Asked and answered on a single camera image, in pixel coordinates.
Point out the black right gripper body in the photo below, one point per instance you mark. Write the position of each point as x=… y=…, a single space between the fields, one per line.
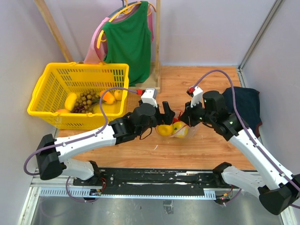
x=198 y=114

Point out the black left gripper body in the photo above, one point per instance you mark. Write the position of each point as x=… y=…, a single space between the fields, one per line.
x=157 y=120

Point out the red apple toy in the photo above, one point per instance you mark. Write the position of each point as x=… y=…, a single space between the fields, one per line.
x=179 y=117

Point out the clear orange zip bag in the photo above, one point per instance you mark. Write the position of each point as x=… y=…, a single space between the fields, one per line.
x=191 y=130

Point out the yellow lemon toy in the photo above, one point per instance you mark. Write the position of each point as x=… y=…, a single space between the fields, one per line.
x=180 y=129

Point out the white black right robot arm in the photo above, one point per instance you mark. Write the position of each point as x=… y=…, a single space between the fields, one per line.
x=277 y=188

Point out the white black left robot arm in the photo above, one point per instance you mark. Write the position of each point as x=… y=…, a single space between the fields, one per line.
x=56 y=158

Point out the green tank top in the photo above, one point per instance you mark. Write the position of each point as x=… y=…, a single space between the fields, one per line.
x=129 y=42

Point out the wooden clothes rack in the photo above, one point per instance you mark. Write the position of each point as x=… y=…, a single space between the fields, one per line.
x=154 y=78

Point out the dark navy cloth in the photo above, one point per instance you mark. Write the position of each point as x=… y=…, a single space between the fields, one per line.
x=248 y=106

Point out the yellow orange round fruit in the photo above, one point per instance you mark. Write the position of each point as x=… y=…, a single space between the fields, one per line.
x=118 y=95

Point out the orange bell pepper toy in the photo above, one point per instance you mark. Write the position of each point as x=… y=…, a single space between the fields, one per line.
x=107 y=98

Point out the green grape bunch toy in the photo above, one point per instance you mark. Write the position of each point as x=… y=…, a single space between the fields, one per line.
x=86 y=99

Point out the dark purple grape bunch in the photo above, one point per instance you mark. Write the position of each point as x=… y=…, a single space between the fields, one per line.
x=80 y=109

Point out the yellow mango toy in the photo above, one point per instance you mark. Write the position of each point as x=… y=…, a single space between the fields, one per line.
x=70 y=101

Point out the pink shirt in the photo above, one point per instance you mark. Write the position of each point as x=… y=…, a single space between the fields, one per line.
x=94 y=55

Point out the yellow plastic basket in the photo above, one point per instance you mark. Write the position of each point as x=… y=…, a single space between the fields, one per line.
x=60 y=79

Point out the peach toy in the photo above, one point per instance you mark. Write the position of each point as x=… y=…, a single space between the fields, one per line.
x=63 y=111

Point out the yellow clothes hanger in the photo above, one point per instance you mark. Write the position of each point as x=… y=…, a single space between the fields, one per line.
x=126 y=10

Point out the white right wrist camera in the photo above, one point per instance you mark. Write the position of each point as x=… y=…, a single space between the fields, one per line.
x=196 y=93

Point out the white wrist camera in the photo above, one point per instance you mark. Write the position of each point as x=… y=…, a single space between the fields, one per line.
x=196 y=93
x=148 y=96

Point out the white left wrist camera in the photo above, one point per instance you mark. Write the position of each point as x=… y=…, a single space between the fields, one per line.
x=148 y=96

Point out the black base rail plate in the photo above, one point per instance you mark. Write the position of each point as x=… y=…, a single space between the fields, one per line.
x=138 y=181

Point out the aluminium frame post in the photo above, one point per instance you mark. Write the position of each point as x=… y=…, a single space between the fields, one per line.
x=262 y=30

